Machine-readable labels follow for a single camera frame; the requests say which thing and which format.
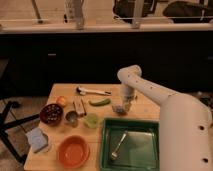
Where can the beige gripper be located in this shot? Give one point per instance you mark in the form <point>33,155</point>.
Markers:
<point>127,100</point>

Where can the grey blue towel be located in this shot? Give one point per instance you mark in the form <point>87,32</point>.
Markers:
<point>121,109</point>

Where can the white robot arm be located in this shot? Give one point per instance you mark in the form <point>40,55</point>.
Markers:
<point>184,122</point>

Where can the green pepper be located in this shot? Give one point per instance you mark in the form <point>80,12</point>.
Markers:
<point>101,102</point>

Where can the light green cup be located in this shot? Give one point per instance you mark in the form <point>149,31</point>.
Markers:
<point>91,120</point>

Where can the green plastic tray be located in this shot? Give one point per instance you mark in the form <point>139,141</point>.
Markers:
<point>138,152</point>

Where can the wooden brown block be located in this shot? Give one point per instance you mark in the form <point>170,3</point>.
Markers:
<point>79,107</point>

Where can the metal fork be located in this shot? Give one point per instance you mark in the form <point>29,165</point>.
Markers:
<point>114,154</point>

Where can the small metal cup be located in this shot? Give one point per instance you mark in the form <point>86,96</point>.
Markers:
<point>72,118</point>

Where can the orange fruit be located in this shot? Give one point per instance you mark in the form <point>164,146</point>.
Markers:
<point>61,101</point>

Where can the orange bowl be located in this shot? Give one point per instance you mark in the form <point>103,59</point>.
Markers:
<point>73,152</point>

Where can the dark red colander bowl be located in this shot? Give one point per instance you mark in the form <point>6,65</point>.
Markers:
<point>51,114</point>

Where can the blue sponge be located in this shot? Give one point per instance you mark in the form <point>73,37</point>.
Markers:
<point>36,139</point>

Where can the black chair base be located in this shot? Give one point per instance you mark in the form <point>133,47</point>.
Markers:
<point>4,126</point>

